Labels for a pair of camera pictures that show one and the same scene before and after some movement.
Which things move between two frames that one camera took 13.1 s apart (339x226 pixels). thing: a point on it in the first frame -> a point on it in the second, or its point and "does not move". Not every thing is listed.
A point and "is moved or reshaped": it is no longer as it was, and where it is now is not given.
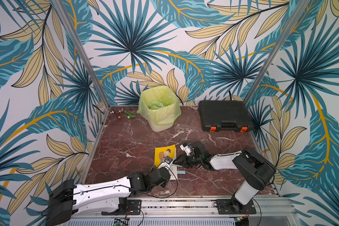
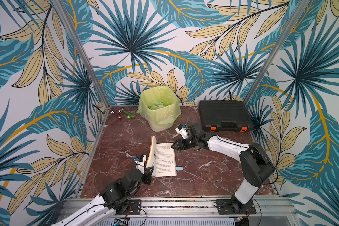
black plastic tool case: x=229 y=116 does not move
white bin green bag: x=159 y=106 does not move
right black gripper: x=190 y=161 -> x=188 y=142
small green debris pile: x=129 y=116 does not move
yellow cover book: x=161 y=153 is moved or reshaped
